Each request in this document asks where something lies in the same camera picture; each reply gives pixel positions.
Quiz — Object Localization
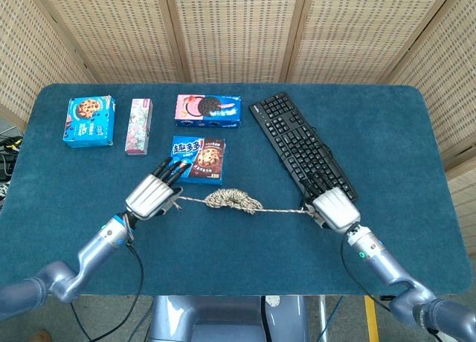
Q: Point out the blue and brown cookie box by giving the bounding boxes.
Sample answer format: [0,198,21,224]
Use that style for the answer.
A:
[166,135,227,186]

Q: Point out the pink floral narrow box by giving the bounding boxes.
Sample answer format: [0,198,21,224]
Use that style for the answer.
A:
[124,98,153,156]

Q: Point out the black equipment with yellow cables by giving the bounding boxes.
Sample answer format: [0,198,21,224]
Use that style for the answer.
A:
[0,133,22,198]

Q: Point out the beige braided rope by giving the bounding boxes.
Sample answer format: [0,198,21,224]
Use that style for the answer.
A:
[173,187,317,216]

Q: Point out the pink and blue Oreo box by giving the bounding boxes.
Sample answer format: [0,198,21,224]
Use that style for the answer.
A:
[174,94,242,129]

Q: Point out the light blue cookie box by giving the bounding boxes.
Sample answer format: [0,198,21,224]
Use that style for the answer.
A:
[62,94,117,149]

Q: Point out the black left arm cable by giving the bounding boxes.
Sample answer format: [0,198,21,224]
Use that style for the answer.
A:
[70,241,145,342]

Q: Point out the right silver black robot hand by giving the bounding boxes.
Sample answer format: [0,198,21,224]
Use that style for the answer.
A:
[303,178,361,233]

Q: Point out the woven wooden folding screen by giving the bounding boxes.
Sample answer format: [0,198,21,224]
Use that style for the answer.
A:
[0,0,476,254]

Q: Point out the thin black keyboard cable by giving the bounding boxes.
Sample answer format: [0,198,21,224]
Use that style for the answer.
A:
[280,139,335,209]

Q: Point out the blue felt table cover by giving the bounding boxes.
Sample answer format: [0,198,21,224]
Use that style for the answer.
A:
[0,83,473,297]

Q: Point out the blue-grey robot torso base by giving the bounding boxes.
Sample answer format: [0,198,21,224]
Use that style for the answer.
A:
[147,295,309,342]

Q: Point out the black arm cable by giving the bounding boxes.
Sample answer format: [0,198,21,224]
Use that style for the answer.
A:
[70,241,145,342]
[340,237,391,309]

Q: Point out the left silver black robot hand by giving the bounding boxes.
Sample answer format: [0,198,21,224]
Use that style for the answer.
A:
[124,156,193,221]

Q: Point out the black computer keyboard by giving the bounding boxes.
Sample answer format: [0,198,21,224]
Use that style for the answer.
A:
[248,91,358,205]

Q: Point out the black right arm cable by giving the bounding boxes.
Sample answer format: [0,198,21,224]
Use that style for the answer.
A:
[340,237,391,309]

